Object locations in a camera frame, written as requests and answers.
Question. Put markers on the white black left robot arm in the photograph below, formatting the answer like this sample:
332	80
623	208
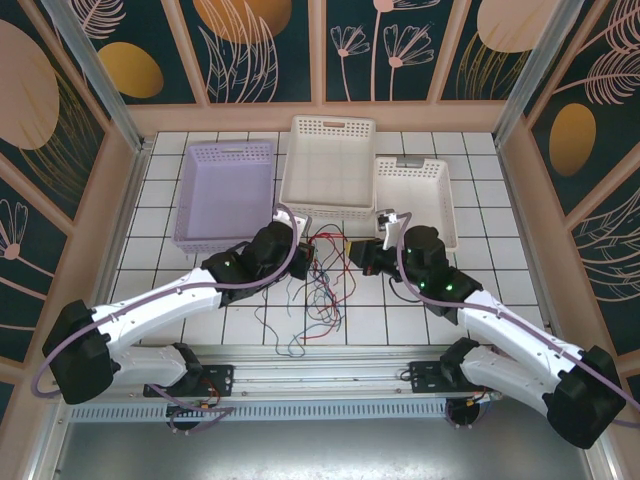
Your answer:
160	305

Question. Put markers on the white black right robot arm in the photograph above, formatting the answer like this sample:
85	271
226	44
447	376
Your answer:
520	335

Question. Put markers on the small white plastic basket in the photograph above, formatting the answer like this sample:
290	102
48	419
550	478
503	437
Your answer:
415	190

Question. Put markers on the purple plastic basket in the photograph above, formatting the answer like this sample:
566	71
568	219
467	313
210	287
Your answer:
225	190

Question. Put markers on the large white plastic basket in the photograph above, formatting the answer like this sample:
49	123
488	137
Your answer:
325	170

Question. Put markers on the grey metal base sheet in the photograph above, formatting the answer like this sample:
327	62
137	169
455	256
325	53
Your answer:
320	450

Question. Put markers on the aluminium side rail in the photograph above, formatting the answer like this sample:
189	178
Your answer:
530	240
116	240

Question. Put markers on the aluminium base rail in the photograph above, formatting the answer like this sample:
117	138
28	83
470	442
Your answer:
320	372

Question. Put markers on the aluminium frame post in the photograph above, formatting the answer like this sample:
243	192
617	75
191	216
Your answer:
532	75
95	75

